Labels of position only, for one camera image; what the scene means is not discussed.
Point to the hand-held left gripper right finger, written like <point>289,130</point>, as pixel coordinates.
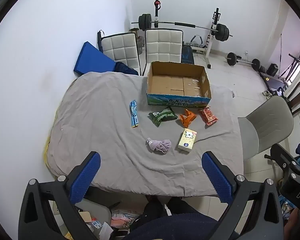
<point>216,177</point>

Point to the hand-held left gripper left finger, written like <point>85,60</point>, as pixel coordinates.
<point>86,177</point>

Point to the person's right forearm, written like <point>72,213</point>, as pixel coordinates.
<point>296,225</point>

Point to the grey shell chair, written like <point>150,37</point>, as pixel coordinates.
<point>267,122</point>

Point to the grey table cloth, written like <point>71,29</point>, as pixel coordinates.
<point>102,140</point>

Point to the yellow underlay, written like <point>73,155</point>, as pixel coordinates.
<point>47,152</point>

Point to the pile of paper scraps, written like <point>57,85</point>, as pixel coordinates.
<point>95,223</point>

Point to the cream tissue pack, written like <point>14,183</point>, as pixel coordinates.
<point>187,140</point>

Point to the pink packet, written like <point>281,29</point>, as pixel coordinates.
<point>122,220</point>

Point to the red snack packet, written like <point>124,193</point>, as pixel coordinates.
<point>208,116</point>

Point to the person's dark clothing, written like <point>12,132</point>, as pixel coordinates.
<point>172,222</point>

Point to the purple sock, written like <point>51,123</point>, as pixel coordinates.
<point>158,145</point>

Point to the orange snack packet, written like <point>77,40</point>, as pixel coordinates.
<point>187,118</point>

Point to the black treadmill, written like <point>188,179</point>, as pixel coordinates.
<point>272,80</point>

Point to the blue snack packet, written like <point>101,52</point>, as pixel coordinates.
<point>134,113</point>

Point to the green snack packet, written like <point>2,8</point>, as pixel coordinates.
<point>162,116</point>

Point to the black tripod stand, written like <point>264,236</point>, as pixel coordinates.
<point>292,65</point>

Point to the small black box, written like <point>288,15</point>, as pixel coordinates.
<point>273,69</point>

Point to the open cardboard box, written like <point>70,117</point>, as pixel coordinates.
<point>176,86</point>

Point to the short barbell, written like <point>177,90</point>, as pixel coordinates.
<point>242,61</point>

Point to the dark blue cloth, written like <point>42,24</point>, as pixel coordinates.
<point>123,68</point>

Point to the blue foam mat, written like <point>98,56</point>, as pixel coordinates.
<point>92,58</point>

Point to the white padded chair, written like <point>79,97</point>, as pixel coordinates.
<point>121,48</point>
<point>163,45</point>

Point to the white weight bench rack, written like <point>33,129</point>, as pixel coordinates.
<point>211,42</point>

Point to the long barbell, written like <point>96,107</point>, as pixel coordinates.
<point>182,24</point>

